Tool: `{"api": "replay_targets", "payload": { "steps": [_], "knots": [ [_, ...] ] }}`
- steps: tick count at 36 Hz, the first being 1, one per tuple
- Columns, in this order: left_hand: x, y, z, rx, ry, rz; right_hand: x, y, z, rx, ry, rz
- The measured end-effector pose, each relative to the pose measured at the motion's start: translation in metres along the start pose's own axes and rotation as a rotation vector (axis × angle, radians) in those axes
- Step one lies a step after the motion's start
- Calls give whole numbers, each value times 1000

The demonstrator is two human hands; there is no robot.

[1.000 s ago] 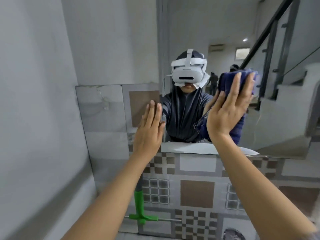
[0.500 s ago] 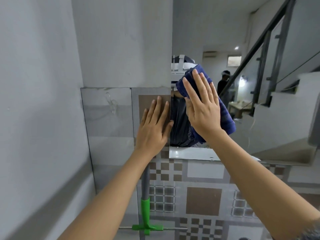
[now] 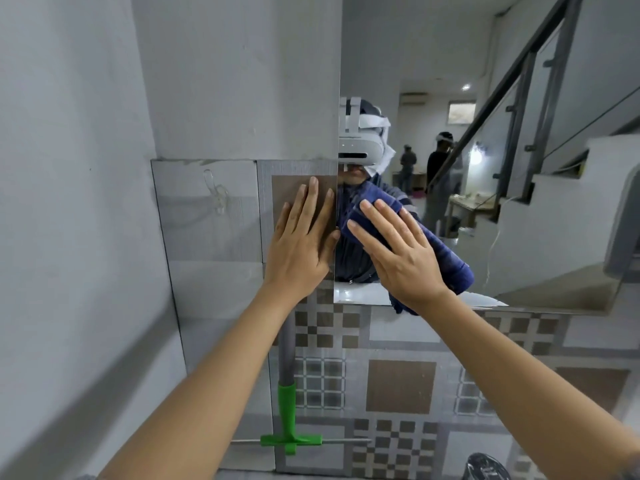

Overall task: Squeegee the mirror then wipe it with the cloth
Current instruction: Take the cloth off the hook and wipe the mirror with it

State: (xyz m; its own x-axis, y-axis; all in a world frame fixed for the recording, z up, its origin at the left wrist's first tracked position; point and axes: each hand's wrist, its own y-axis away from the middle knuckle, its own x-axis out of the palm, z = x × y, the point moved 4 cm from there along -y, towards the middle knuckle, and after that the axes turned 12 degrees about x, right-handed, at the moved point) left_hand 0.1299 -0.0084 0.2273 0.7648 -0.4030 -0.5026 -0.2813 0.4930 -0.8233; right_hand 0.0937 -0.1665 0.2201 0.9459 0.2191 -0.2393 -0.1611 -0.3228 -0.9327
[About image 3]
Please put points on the person's right hand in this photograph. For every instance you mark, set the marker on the person's right hand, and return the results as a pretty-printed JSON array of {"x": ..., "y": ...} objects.
[{"x": 407, "y": 267}]

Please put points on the person's left hand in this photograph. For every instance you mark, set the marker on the person's left hand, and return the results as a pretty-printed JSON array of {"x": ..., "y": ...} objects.
[{"x": 297, "y": 254}]

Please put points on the person's right middle finger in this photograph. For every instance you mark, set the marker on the person's right middle finger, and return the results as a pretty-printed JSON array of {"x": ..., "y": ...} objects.
[{"x": 382, "y": 222}]

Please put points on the person's left thumb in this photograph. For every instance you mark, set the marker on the person's left thumb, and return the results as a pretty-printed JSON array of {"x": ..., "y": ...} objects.
[{"x": 332, "y": 248}]

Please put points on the person's left middle finger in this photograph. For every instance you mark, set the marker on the person's left middle finger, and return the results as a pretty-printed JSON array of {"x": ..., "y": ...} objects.
[{"x": 310, "y": 207}]

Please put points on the person's right little finger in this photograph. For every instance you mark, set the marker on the person's right little finger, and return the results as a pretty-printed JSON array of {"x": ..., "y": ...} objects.
[{"x": 417, "y": 227}]

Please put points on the person's left little finger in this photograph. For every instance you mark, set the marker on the person's left little finger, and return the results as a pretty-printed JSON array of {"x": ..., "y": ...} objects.
[{"x": 281, "y": 222}]

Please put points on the blue cleaning cloth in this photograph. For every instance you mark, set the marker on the blue cleaning cloth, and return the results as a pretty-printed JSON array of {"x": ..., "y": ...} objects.
[{"x": 450, "y": 264}]

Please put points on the person's left forearm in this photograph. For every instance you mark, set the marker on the person's left forearm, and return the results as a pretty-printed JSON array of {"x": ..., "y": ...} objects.
[{"x": 200, "y": 394}]

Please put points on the person's right forearm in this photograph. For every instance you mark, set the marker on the person's right forearm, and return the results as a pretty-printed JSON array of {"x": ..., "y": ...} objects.
[{"x": 530, "y": 389}]

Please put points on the chrome faucet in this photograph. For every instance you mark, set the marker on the chrome faucet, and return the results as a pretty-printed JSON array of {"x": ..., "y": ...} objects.
[{"x": 486, "y": 468}]

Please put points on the clear plastic wall hook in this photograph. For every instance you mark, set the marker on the clear plastic wall hook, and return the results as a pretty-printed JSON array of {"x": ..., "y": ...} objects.
[{"x": 216, "y": 192}]

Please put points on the large wall mirror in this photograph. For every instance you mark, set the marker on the large wall mirror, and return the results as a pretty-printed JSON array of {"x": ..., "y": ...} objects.
[{"x": 500, "y": 144}]

